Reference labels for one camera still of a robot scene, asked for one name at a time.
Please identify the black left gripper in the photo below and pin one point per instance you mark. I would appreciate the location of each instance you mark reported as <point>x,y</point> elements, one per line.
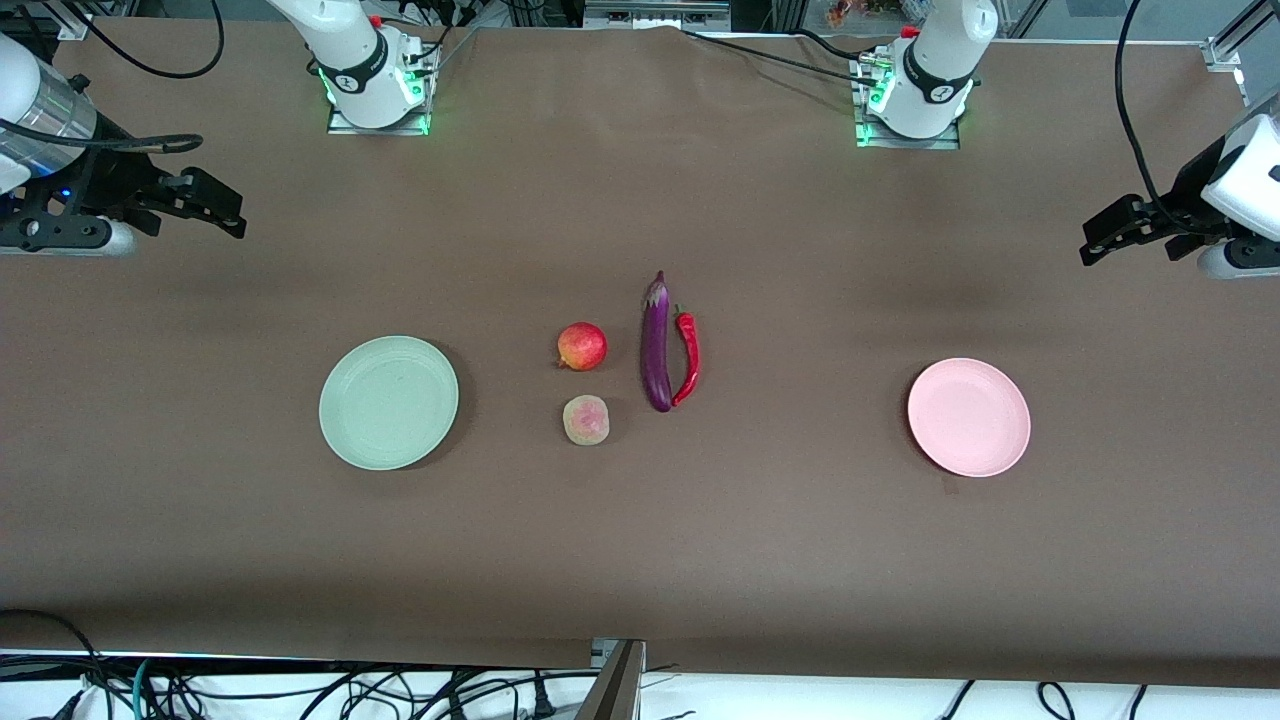
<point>1186,186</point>

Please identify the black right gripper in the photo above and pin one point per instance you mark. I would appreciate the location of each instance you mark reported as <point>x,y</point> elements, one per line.
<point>108,180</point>

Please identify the red pomegranate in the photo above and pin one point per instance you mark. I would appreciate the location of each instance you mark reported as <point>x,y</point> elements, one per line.
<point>583,346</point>

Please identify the halved pink guava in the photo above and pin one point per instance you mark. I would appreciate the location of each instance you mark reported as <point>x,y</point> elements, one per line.
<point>586,420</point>

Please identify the red chili pepper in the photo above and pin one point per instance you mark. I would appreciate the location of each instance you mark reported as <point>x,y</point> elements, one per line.
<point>689,350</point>

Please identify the long purple eggplant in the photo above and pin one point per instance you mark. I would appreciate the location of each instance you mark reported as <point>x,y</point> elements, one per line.
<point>655,350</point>

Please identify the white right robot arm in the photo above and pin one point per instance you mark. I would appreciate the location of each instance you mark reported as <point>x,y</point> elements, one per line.
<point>350,45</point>

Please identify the pink round plate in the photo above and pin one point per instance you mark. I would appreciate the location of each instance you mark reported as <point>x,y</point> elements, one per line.
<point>970,420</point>

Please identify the light green round plate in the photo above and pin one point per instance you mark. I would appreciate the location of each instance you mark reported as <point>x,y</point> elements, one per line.
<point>390,420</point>

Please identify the orange red object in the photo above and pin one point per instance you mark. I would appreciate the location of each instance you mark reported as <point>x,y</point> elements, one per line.
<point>845,12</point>

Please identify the grey metal box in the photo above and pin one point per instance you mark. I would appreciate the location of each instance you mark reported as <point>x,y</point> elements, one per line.
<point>655,15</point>

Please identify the brown table cover sheet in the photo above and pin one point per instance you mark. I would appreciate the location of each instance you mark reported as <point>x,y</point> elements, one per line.
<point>640,550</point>

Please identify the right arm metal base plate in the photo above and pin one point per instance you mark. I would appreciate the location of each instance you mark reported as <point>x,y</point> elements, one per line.
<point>345,125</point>

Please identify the aluminium table edge rail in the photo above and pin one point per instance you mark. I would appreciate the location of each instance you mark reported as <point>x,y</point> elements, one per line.
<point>1243,85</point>

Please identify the aluminium frame profile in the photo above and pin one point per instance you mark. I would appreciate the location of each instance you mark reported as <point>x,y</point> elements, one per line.
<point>70,28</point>
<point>1225,50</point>

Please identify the small metal corner bracket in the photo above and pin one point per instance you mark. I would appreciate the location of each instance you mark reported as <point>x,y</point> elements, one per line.
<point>603,652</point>

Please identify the metal support post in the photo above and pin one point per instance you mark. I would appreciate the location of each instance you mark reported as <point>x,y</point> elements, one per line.
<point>615,690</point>

